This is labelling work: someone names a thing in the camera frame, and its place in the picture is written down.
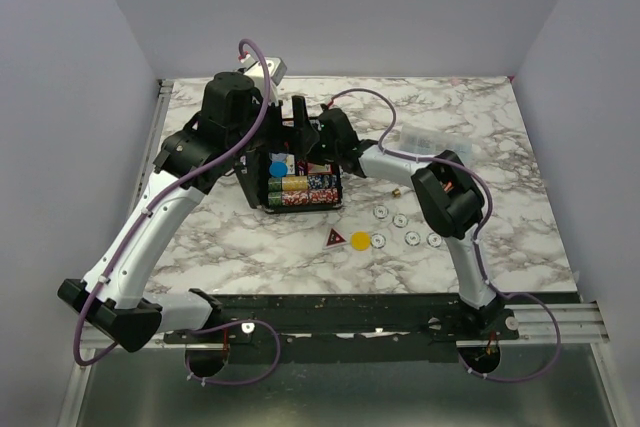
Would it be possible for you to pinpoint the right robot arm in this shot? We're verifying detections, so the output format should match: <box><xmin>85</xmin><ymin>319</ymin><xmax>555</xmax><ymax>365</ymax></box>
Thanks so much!
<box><xmin>309</xmin><ymin>107</ymin><xmax>504</xmax><ymax>339</ymax></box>

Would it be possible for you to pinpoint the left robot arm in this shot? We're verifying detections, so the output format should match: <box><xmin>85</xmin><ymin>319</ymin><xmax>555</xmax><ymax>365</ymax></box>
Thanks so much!
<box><xmin>58</xmin><ymin>72</ymin><xmax>317</xmax><ymax>352</ymax></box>

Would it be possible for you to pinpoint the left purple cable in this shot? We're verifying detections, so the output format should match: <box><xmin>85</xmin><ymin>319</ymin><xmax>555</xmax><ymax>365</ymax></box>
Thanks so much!
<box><xmin>73</xmin><ymin>38</ymin><xmax>282</xmax><ymax>387</ymax></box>

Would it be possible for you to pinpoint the red triangle card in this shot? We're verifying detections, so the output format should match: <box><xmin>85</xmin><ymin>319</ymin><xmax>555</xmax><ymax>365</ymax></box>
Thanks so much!
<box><xmin>323</xmin><ymin>227</ymin><xmax>347</xmax><ymax>250</ymax></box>

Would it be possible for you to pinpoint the blue round chip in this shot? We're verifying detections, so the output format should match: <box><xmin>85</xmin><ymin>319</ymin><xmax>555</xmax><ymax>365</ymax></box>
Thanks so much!
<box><xmin>269</xmin><ymin>161</ymin><xmax>288</xmax><ymax>178</ymax></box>

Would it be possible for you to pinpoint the aluminium rail frame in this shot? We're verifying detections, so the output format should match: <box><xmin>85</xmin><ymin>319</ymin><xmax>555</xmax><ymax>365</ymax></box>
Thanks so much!
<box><xmin>77</xmin><ymin>79</ymin><xmax>611</xmax><ymax>348</ymax></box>

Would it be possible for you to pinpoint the black poker chip case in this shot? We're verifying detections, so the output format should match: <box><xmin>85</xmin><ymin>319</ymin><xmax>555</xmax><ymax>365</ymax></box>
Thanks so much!
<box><xmin>233</xmin><ymin>118</ymin><xmax>343</xmax><ymax>214</ymax></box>

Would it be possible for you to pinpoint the white poker chip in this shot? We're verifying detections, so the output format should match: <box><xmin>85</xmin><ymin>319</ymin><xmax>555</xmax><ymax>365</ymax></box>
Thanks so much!
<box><xmin>427</xmin><ymin>232</ymin><xmax>443</xmax><ymax>248</ymax></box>
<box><xmin>370</xmin><ymin>233</ymin><xmax>386</xmax><ymax>249</ymax></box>
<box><xmin>373</xmin><ymin>205</ymin><xmax>389</xmax><ymax>219</ymax></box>
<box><xmin>393</xmin><ymin>213</ymin><xmax>408</xmax><ymax>228</ymax></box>
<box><xmin>404</xmin><ymin>231</ymin><xmax>421</xmax><ymax>246</ymax></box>

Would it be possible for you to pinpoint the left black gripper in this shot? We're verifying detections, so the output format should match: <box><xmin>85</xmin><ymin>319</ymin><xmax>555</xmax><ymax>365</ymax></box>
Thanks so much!
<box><xmin>229</xmin><ymin>92</ymin><xmax>320</xmax><ymax>157</ymax></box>

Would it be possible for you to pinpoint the yellow round dealer chip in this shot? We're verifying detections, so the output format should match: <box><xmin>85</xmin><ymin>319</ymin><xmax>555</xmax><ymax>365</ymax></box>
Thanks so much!
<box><xmin>350</xmin><ymin>231</ymin><xmax>371</xmax><ymax>251</ymax></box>

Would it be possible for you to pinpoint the clear plastic organizer box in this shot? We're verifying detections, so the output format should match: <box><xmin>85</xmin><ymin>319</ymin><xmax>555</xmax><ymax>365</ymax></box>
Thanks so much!
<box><xmin>398</xmin><ymin>125</ymin><xmax>473</xmax><ymax>165</ymax></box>

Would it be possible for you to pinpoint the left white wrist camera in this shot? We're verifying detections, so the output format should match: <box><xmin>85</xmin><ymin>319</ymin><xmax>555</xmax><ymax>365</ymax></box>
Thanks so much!
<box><xmin>240</xmin><ymin>55</ymin><xmax>287</xmax><ymax>86</ymax></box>

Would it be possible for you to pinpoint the red playing card deck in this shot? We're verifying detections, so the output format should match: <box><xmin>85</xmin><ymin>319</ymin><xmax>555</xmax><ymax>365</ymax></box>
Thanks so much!
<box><xmin>307</xmin><ymin>162</ymin><xmax>333</xmax><ymax>175</ymax></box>

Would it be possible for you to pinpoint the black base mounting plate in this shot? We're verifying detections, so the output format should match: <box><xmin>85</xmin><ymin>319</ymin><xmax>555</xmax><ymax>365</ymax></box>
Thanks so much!
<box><xmin>164</xmin><ymin>294</ymin><xmax>519</xmax><ymax>364</ymax></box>

